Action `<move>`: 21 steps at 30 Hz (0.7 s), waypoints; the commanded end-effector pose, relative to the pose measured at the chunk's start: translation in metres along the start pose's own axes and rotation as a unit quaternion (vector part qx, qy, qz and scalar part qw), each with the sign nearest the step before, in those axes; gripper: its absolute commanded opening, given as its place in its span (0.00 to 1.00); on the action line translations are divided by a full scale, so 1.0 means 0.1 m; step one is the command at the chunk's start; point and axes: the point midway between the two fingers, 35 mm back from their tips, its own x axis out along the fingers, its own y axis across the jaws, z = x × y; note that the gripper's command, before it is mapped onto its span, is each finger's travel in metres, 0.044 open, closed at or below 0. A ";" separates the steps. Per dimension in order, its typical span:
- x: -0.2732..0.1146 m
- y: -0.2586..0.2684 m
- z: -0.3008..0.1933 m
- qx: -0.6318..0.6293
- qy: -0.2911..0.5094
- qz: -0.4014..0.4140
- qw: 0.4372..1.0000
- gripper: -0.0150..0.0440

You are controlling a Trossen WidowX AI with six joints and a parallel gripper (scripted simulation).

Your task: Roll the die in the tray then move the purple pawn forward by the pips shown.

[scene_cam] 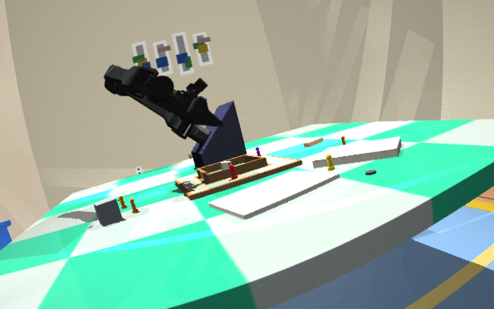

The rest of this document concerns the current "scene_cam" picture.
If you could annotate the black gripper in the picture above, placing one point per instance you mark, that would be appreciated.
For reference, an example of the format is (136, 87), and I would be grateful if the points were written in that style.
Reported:
(194, 110)

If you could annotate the red pawn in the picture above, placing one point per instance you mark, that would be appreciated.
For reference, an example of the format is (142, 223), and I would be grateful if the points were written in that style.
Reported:
(234, 176)

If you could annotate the yellow pawn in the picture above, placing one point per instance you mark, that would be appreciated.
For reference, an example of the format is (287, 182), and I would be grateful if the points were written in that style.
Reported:
(331, 167)

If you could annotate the white flat bar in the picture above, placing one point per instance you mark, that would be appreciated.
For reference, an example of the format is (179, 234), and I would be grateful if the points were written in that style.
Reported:
(262, 197)

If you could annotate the orange board border strip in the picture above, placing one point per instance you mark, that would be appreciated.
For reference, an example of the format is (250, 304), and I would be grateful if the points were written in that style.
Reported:
(235, 183)

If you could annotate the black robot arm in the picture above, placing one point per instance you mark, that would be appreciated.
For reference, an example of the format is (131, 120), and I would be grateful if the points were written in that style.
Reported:
(154, 92)

